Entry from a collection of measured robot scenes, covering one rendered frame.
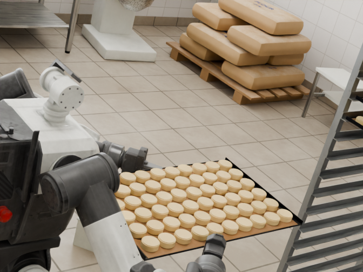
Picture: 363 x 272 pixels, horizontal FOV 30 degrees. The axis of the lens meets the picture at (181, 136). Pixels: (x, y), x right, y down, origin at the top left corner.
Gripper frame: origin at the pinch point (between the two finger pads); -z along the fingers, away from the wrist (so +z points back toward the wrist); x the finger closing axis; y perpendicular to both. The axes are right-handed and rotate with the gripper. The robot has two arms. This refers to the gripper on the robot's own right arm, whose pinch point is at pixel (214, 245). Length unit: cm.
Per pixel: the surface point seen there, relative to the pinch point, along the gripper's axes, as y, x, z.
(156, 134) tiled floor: 50, -100, -268
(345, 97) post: -36, 21, -96
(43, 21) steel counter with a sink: 173, -76, -366
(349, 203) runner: -58, -33, -115
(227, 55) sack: 19, -67, -387
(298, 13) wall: -33, -38, -480
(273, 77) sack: -24, -77, -392
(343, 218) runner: -58, -42, -115
